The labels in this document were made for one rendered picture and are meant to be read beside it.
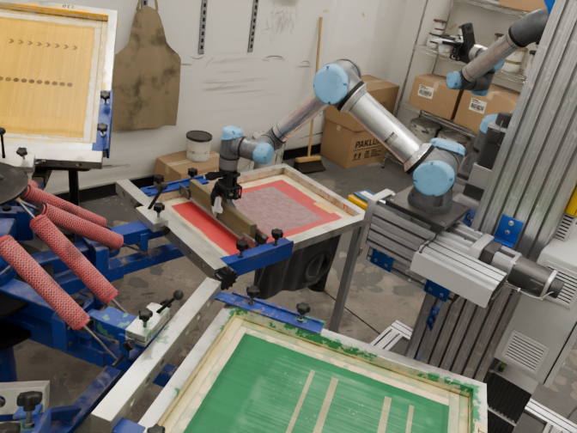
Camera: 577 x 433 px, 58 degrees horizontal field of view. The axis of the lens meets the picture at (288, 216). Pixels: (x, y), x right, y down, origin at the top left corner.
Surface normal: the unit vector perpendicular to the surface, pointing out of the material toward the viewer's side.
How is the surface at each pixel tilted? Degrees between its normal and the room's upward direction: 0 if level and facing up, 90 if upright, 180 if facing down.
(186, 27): 90
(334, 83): 86
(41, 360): 0
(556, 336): 90
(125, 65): 88
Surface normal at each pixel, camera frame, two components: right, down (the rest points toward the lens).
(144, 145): 0.66, 0.45
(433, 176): -0.30, 0.47
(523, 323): -0.62, 0.29
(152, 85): 0.29, 0.49
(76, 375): 0.15, -0.86
